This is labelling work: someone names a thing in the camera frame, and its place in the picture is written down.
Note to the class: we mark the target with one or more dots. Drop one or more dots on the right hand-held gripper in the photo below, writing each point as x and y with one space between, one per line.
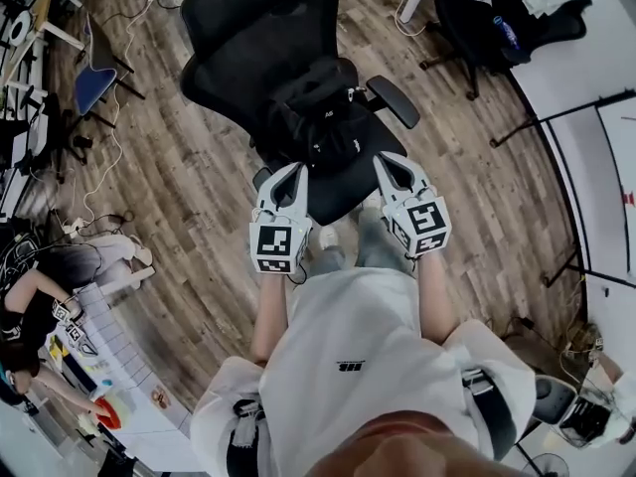
422 224

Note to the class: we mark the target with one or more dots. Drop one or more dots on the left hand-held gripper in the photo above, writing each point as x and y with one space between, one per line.
275 241

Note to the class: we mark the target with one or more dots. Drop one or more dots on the black backpack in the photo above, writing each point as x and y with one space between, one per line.
328 122

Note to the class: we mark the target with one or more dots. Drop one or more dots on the black mesh high-back chair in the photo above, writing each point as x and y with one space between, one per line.
248 33

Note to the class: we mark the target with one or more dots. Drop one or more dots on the person's right forearm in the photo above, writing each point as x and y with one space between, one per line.
437 301

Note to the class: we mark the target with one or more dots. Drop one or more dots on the person's left forearm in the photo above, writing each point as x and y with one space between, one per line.
270 316

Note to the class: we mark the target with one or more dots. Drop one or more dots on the black office chair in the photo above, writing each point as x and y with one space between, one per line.
472 23

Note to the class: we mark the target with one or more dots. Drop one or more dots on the blue seat chair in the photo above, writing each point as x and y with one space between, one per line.
94 85

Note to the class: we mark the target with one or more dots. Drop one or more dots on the black swivel chair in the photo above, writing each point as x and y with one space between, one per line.
64 127

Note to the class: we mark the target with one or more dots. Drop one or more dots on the person's left white shoe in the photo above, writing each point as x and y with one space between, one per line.
328 237

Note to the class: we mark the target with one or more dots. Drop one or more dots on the person's grey trousers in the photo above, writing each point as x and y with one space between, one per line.
372 246

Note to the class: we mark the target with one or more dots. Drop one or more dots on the person's white shirt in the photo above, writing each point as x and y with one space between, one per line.
358 346

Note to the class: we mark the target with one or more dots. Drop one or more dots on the white tiled table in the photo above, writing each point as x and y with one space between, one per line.
124 361

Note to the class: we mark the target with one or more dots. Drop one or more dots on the grey bin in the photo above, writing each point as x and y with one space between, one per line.
556 399

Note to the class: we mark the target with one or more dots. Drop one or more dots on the person's face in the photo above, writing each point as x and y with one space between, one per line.
412 450

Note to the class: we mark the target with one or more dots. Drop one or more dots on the wooden table with white legs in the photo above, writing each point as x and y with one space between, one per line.
40 33

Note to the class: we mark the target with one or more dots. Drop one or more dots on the black equipment crate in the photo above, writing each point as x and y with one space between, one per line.
588 420

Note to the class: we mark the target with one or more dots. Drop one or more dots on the standing fan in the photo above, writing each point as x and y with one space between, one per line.
549 465

